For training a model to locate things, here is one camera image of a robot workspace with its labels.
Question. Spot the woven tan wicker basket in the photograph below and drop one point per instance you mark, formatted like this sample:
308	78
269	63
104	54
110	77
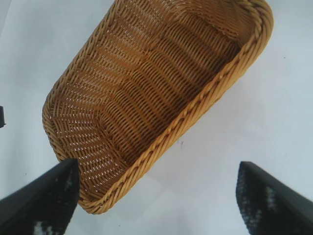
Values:
146	85

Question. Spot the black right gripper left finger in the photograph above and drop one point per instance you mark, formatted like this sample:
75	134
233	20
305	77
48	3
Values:
36	208

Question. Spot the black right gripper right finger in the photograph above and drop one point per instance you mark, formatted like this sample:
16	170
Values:
276	210

